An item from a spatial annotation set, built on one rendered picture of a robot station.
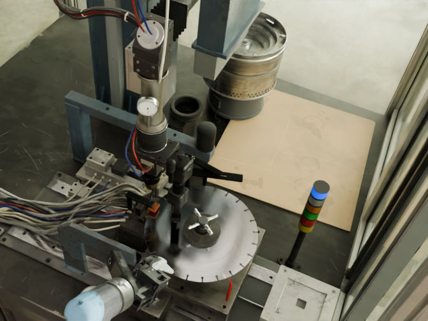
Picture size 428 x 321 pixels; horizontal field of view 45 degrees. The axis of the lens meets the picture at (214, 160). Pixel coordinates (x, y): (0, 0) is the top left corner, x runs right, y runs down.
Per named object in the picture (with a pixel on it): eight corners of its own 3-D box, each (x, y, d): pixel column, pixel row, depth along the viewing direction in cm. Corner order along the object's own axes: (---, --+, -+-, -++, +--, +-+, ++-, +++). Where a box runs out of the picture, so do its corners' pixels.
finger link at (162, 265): (179, 273, 135) (160, 284, 126) (162, 260, 136) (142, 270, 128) (184, 263, 134) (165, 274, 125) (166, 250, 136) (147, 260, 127)
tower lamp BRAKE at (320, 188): (328, 190, 141) (332, 183, 139) (324, 202, 138) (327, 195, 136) (313, 184, 142) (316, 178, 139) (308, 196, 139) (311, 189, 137)
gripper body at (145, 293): (160, 300, 127) (132, 318, 116) (134, 279, 130) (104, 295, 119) (172, 276, 125) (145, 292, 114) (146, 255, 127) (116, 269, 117)
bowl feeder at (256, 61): (280, 93, 224) (299, 22, 197) (256, 139, 204) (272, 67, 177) (215, 71, 230) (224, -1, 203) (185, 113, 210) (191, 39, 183)
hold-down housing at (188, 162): (190, 201, 141) (195, 151, 126) (180, 212, 138) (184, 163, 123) (174, 192, 142) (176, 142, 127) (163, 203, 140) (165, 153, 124)
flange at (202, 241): (182, 246, 145) (183, 241, 144) (182, 214, 153) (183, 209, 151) (221, 247, 147) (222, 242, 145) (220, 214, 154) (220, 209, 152)
